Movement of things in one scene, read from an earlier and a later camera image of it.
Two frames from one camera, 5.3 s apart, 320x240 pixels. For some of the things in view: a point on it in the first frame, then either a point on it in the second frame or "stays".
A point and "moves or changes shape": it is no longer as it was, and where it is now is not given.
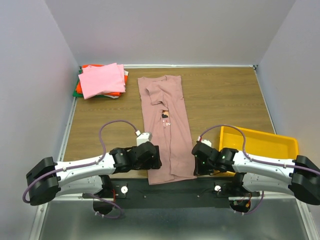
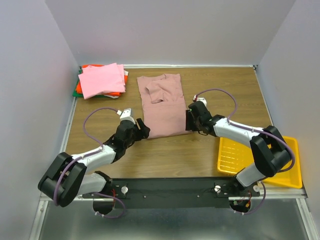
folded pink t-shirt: [101, 79] stays
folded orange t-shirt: [79, 87] stays
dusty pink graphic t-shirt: [165, 119] moves or changes shape
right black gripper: [198, 165] → [191, 120]
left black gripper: [155, 161] → [137, 129]
